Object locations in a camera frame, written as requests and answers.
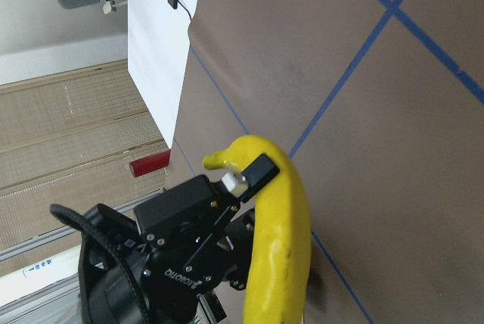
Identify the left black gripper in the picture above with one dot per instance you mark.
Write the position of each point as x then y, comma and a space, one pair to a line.
195, 238

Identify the red cylinder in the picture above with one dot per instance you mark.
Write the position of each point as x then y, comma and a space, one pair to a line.
149, 164

